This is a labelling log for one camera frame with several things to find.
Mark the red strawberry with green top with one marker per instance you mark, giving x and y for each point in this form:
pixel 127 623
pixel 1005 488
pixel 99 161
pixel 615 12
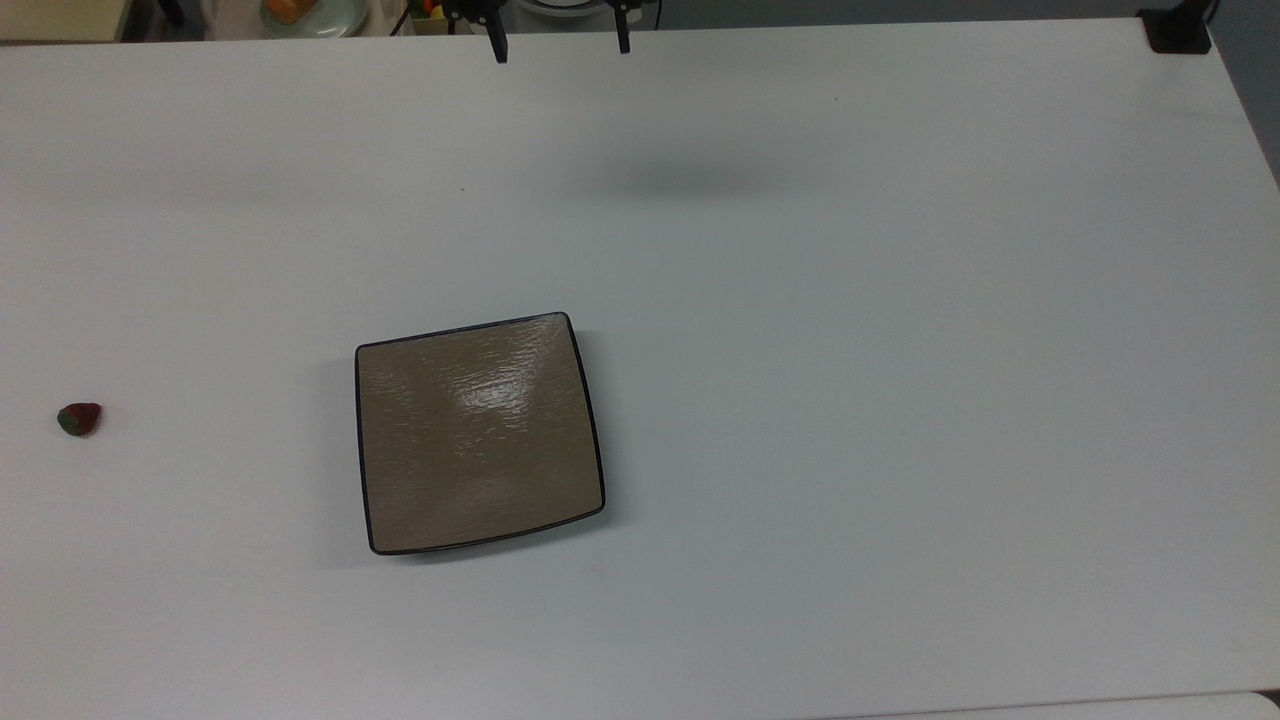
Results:
pixel 79 419

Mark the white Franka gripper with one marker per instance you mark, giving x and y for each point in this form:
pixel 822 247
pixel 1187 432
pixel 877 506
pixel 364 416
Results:
pixel 556 12

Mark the square brown ceramic plate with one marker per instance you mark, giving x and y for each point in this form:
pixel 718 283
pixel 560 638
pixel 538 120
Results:
pixel 478 432

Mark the glass bowl with orange item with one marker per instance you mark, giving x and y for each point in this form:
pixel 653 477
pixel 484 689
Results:
pixel 335 20

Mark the black table clamp mount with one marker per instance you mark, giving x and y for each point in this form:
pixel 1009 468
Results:
pixel 1177 30

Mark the orange food piece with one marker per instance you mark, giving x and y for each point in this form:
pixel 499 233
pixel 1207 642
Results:
pixel 290 9

